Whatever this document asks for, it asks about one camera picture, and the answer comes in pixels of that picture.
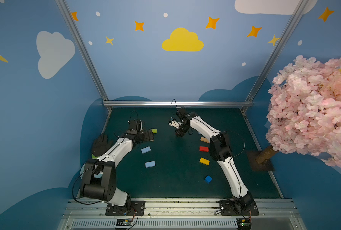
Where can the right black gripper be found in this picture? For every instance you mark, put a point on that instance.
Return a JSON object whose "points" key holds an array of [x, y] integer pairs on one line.
{"points": [[180, 131]]}

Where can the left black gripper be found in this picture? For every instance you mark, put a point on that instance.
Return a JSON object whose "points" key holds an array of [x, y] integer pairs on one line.
{"points": [[146, 135]]}

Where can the lime green block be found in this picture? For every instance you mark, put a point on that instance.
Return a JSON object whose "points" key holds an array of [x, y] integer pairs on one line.
{"points": [[154, 130]]}

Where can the light blue block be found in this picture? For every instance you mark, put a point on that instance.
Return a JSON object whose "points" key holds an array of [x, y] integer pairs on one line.
{"points": [[150, 164], [146, 150]]}

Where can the natural wood block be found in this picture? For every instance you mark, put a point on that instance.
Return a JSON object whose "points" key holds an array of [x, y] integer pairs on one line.
{"points": [[203, 139]]}

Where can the red rectangular block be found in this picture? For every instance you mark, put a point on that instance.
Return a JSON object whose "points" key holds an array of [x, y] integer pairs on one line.
{"points": [[203, 149]]}

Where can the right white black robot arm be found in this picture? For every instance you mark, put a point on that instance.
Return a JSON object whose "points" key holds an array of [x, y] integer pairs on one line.
{"points": [[220, 151]]}

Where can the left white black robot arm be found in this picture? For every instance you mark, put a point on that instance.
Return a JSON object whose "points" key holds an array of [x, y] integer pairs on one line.
{"points": [[98, 179]]}

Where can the black green work glove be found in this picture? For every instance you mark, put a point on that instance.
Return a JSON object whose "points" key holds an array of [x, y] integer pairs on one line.
{"points": [[101, 145]]}

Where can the yellow rectangular block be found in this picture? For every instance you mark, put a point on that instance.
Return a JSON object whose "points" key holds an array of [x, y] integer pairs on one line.
{"points": [[204, 161]]}

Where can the dark blue small block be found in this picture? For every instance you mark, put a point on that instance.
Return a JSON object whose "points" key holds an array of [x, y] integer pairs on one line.
{"points": [[208, 179]]}

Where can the left small circuit board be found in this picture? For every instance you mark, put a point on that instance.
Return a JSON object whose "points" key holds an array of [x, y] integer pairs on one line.
{"points": [[126, 223]]}

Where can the small circuit board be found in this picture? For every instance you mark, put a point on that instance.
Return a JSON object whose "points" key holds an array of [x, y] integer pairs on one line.
{"points": [[243, 224], [126, 223]]}

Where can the right small circuit board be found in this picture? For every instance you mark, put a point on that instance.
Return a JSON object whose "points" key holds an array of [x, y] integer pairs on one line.
{"points": [[243, 224]]}

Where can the pink artificial blossom tree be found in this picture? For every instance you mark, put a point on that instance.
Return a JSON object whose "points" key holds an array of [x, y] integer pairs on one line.
{"points": [[305, 109]]}

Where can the aluminium frame back crossbar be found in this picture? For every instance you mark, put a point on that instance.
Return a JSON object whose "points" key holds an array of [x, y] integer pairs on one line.
{"points": [[178, 103]]}

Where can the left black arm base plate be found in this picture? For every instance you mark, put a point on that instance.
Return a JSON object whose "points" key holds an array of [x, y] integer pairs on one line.
{"points": [[136, 207]]}

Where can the left aluminium frame post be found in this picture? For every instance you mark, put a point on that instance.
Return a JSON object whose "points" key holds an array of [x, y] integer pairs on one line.
{"points": [[70, 22]]}

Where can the aluminium frame post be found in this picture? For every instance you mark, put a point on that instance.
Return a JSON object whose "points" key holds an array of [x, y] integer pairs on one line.
{"points": [[70, 22], [286, 34]]}

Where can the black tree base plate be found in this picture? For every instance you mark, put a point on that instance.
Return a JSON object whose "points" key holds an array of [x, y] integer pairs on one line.
{"points": [[266, 166]]}

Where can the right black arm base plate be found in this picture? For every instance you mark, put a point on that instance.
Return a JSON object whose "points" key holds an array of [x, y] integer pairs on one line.
{"points": [[232, 208]]}

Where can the aluminium frame rail front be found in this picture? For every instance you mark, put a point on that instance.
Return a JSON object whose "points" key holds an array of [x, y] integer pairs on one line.
{"points": [[182, 214]]}

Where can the right aluminium frame post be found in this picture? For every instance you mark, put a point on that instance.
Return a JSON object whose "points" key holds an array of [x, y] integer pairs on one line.
{"points": [[286, 34]]}

